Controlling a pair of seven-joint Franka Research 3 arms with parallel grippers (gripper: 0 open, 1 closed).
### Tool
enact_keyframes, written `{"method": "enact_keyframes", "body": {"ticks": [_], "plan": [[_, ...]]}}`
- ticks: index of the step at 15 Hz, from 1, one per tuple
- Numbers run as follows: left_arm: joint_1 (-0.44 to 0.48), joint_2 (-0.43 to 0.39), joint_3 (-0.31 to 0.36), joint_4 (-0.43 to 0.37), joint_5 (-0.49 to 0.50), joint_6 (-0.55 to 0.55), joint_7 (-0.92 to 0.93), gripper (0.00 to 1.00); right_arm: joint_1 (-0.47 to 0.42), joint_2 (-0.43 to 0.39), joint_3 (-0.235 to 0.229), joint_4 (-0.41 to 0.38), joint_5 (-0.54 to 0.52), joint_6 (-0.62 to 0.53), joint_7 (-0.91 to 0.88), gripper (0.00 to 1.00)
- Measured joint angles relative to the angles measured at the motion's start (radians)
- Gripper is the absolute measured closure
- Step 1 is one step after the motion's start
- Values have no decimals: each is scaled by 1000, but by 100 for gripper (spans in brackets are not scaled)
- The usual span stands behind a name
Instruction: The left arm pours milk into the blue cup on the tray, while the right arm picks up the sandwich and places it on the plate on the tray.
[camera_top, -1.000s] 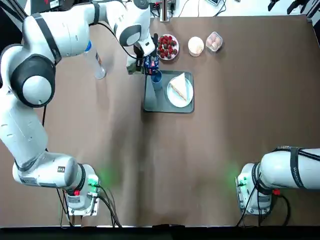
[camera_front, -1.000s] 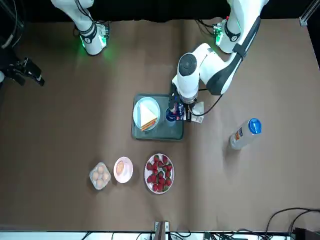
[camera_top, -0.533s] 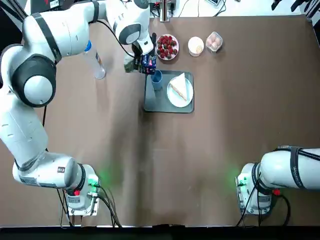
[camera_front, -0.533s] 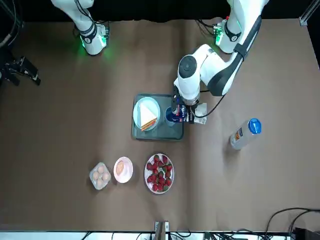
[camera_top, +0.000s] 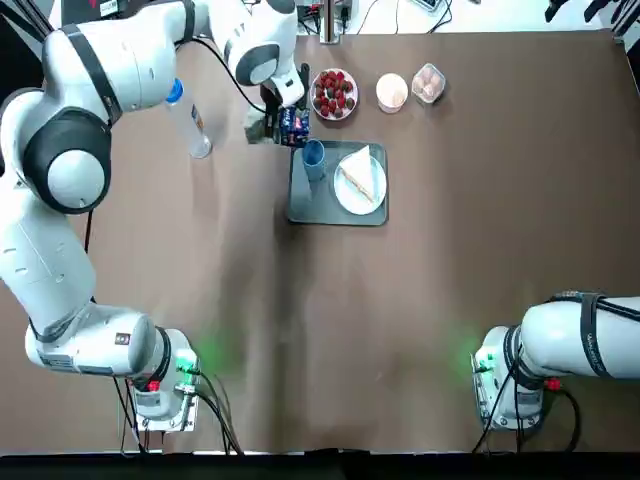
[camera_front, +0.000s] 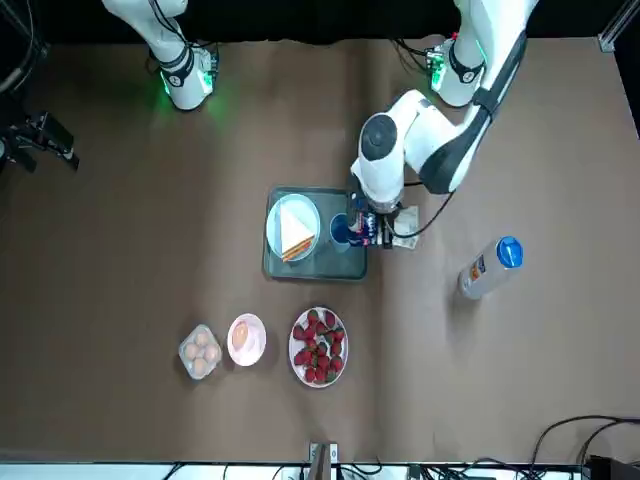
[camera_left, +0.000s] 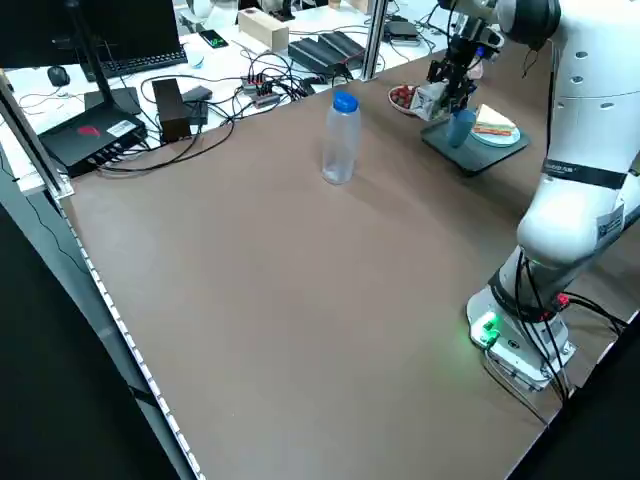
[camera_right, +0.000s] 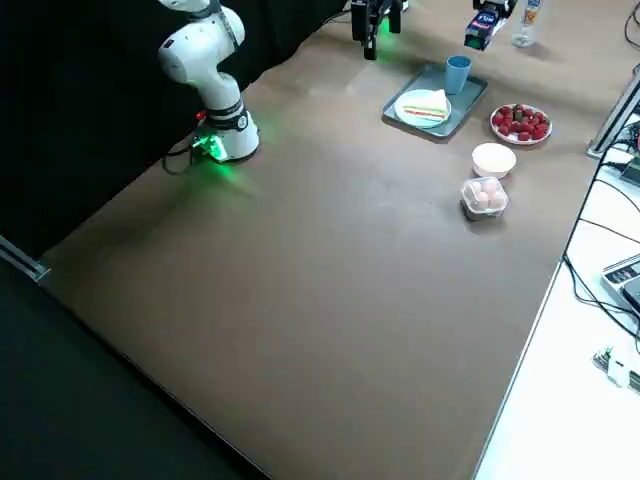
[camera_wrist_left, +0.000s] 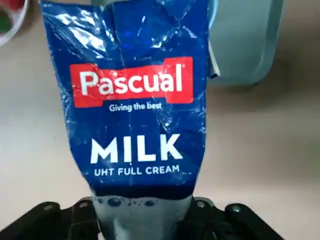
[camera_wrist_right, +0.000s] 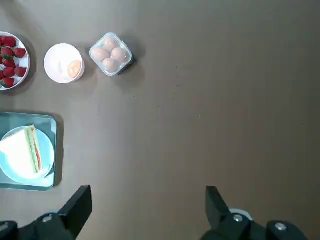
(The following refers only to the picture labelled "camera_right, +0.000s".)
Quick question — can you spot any triangular sandwich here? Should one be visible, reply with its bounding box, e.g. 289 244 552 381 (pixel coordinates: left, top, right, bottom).
402 88 450 124

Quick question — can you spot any blue plastic cup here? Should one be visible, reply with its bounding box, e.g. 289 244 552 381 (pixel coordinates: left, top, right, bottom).
445 54 474 96

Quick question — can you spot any white round plate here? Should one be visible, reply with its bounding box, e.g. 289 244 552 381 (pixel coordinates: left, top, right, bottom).
394 88 454 130

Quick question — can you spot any grey rectangular tray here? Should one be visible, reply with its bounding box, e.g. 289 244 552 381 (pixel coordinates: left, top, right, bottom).
382 63 490 140

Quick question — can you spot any white plate with strawberries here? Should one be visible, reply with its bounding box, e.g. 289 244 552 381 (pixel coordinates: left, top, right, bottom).
489 103 554 146

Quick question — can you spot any clear bottle blue cap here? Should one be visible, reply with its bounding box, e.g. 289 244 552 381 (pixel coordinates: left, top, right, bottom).
510 0 545 49

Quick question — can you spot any pink bowl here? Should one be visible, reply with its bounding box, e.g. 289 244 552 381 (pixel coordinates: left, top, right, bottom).
471 142 518 180

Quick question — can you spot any dark flat device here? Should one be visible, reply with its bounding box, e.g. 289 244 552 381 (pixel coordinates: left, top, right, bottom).
618 155 640 187

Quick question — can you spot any clear plastic egg box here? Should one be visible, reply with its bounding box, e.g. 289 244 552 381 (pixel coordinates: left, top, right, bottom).
459 175 510 222

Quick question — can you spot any grey device with buttons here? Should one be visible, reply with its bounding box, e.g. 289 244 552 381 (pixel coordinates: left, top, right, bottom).
599 253 640 314

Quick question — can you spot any white power adapter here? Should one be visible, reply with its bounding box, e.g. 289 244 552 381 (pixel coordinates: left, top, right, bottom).
592 343 640 390

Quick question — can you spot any curved black cable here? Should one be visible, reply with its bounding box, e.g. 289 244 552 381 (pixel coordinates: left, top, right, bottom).
622 0 640 51

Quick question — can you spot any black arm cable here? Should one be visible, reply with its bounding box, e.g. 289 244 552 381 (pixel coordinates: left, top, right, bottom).
209 0 241 56

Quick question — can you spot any aluminium rail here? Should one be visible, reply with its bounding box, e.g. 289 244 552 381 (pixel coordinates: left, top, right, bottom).
585 67 640 160

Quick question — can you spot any long black cable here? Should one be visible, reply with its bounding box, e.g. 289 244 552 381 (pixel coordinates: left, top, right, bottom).
563 142 640 341

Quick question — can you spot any thin black cable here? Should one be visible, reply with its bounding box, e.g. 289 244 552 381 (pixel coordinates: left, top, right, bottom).
574 217 640 237

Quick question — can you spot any black looped foot cable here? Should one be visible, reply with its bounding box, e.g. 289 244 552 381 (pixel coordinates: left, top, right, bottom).
163 137 201 176

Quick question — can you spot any aluminium frame corner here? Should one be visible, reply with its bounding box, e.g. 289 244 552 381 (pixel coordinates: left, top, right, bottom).
0 233 52 285

